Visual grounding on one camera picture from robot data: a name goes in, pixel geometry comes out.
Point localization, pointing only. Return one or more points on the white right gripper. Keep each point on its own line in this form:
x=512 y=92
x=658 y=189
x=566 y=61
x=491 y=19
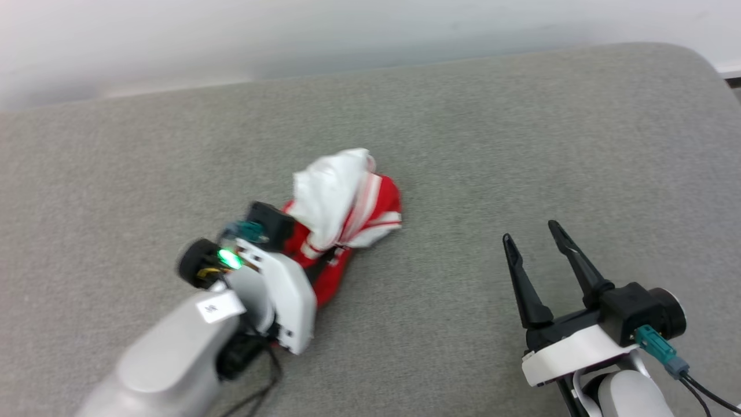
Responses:
x=573 y=350

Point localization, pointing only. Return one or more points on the teal right camera connector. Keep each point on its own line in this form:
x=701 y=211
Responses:
x=654 y=344

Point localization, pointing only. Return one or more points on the red and white garment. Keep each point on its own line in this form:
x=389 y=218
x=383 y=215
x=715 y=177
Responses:
x=330 y=191

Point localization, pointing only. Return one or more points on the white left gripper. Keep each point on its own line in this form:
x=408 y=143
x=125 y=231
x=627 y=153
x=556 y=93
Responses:
x=289 y=301

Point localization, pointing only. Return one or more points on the teal left camera connector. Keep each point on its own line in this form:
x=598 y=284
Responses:
x=249 y=231

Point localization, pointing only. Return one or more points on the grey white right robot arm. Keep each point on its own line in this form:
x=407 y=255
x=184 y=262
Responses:
x=628 y=397

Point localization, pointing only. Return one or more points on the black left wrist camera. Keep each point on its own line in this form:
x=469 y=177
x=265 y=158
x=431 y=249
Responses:
x=269 y=226

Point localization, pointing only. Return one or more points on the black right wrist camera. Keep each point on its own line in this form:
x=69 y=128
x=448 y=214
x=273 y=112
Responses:
x=631 y=313

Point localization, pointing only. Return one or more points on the white label sticker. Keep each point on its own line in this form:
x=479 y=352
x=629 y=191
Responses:
x=220 y=307

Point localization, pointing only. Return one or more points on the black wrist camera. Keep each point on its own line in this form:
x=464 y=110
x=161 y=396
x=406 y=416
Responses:
x=269 y=226
x=631 y=313

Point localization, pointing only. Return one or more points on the teal camera connector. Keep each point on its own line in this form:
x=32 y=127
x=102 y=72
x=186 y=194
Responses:
x=249 y=231
x=654 y=344

